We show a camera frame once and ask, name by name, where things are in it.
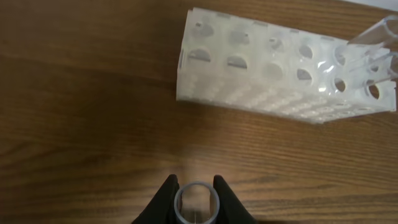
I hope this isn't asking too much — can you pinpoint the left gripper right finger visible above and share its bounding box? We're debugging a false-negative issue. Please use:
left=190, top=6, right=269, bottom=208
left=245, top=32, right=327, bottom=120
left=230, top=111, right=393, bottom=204
left=213, top=174, right=257, bottom=224

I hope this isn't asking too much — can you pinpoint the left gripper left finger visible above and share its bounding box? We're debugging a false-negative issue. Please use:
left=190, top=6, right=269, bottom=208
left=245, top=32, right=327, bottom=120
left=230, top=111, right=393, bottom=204
left=132, top=174, right=180, bottom=224

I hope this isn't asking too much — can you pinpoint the white test tube rack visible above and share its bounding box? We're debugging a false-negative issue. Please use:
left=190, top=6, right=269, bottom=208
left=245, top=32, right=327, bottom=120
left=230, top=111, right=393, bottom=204
left=175, top=7, right=397, bottom=124

